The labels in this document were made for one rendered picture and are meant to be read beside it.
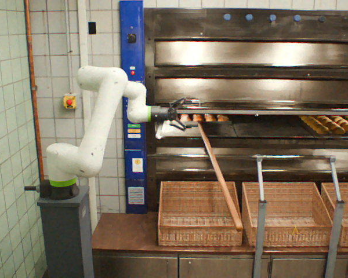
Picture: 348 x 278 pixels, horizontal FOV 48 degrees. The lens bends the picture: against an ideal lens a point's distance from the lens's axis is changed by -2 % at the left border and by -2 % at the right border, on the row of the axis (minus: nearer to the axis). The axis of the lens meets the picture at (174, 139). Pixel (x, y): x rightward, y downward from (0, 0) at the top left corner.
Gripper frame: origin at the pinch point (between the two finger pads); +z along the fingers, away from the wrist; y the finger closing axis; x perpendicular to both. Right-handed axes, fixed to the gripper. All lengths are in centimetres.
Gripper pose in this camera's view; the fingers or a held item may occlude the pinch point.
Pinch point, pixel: (196, 114)
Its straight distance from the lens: 230.0
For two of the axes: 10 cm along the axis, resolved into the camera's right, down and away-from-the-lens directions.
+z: 10.0, 0.1, -0.2
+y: 0.0, 9.6, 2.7
